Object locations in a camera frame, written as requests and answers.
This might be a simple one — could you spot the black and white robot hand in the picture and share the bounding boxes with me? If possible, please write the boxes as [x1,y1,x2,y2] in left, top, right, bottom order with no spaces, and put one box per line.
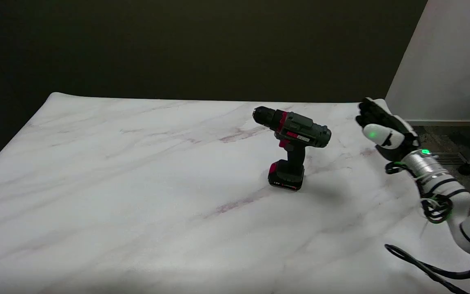
[355,98,421,163]

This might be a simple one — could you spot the black and red power screwdriver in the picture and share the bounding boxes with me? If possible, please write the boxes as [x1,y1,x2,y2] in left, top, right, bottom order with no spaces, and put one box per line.
[253,106,332,192]

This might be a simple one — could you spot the floor vent grille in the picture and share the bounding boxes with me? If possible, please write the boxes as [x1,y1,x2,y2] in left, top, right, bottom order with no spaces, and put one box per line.
[430,152,469,166]

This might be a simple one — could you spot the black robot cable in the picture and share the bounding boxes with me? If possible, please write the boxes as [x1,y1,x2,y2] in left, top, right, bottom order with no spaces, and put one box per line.
[384,244,470,294]

